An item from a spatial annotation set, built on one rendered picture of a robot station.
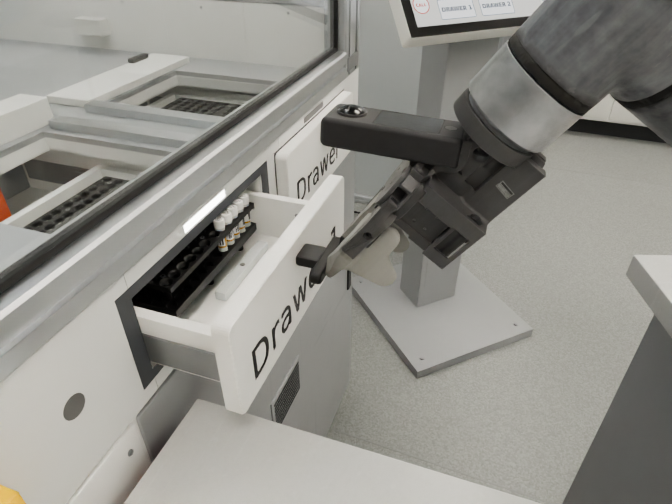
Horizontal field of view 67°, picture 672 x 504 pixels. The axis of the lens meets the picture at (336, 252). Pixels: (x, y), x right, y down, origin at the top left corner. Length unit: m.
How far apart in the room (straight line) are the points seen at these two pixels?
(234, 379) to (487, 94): 0.30
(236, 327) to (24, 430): 0.16
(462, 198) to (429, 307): 1.38
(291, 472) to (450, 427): 1.03
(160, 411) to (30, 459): 0.16
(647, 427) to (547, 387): 0.75
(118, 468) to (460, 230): 0.38
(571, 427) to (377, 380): 0.55
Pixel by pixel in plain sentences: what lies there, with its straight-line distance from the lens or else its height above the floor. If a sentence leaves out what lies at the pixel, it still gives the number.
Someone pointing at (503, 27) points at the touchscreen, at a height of 0.96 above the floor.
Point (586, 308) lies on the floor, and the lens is 2.03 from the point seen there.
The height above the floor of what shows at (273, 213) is 0.87.
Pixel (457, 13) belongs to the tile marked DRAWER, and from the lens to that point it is 1.27.
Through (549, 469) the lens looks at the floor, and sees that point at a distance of 1.52.
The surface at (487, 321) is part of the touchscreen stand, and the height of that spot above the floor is 0.03.
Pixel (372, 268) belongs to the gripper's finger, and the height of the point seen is 0.93.
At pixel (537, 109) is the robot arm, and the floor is 1.09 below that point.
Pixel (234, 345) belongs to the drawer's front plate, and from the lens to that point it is 0.43.
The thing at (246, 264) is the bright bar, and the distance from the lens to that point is 0.61.
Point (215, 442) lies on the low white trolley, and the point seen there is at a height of 0.76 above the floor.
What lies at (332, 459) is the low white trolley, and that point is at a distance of 0.53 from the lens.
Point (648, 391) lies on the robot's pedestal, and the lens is 0.96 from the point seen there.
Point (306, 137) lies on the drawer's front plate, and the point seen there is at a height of 0.93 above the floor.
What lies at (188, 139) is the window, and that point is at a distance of 0.54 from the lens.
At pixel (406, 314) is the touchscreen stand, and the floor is 0.04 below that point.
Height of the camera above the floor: 1.21
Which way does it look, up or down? 35 degrees down
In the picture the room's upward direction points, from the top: straight up
